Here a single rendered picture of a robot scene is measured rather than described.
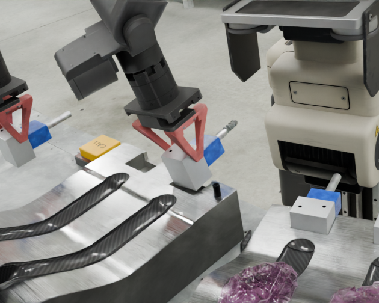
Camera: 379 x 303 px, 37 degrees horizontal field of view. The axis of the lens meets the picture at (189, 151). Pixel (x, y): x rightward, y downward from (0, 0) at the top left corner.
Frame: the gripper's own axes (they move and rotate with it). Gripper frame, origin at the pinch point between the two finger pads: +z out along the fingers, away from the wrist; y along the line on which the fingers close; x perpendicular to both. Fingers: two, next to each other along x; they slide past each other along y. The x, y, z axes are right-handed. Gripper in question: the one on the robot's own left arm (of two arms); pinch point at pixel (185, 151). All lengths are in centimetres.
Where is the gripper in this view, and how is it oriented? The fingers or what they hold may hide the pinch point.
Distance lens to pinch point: 80.6
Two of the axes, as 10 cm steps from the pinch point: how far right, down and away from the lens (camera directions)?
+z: 3.7, 8.0, 4.8
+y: 6.5, 1.5, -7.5
